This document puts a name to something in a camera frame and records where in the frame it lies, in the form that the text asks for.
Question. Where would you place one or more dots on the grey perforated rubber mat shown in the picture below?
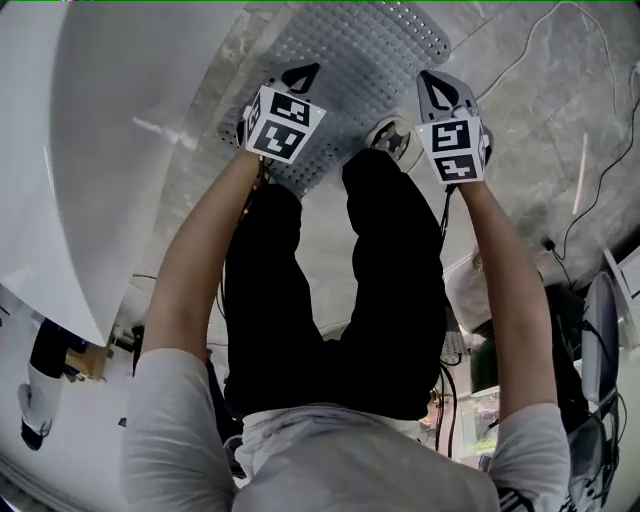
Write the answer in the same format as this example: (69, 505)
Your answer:
(360, 60)

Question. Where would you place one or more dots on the person's grey right shoe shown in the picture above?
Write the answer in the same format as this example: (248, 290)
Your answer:
(387, 137)

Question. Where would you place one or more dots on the white toilet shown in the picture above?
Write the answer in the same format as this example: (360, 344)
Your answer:
(600, 340)

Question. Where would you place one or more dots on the person's right forearm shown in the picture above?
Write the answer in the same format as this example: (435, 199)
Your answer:
(505, 280)

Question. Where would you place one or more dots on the person's grey t-shirt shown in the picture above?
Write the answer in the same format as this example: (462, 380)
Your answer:
(350, 460)

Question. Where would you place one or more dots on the grey and black backpack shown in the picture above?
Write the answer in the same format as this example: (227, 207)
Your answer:
(595, 450)

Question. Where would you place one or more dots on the person's left forearm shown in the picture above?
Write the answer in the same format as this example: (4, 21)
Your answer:
(195, 260)

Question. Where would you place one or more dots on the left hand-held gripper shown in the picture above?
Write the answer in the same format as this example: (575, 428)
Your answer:
(280, 135)

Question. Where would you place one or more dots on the white bathtub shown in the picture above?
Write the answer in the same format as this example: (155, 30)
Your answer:
(100, 175)

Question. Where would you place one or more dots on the person's black trousers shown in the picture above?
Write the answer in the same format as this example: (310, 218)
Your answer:
(280, 300)

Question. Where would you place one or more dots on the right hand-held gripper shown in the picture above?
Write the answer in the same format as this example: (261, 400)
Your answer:
(452, 137)

